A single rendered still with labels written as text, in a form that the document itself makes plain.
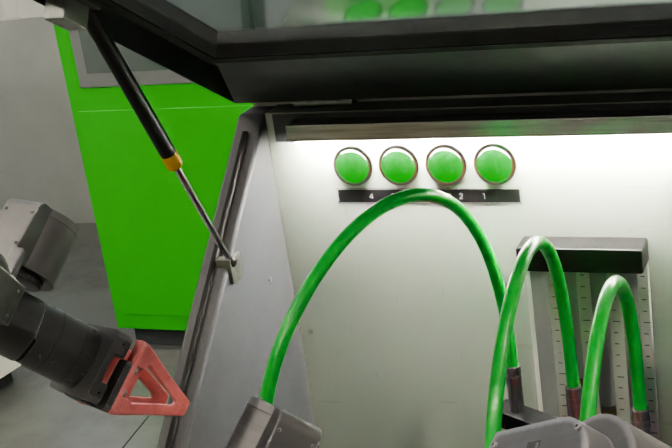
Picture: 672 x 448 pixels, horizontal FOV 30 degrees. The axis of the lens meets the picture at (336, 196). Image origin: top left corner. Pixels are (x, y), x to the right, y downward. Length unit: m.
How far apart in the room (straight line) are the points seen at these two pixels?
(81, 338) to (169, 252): 3.24
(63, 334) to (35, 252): 0.07
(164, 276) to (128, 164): 0.41
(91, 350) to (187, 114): 3.04
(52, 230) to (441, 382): 0.68
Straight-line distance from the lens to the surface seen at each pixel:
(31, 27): 5.91
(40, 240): 1.10
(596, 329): 1.16
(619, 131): 1.40
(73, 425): 4.16
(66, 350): 1.10
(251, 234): 1.53
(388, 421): 1.68
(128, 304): 4.52
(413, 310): 1.59
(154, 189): 4.27
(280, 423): 0.89
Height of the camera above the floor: 1.83
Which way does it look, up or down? 18 degrees down
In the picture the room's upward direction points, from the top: 8 degrees counter-clockwise
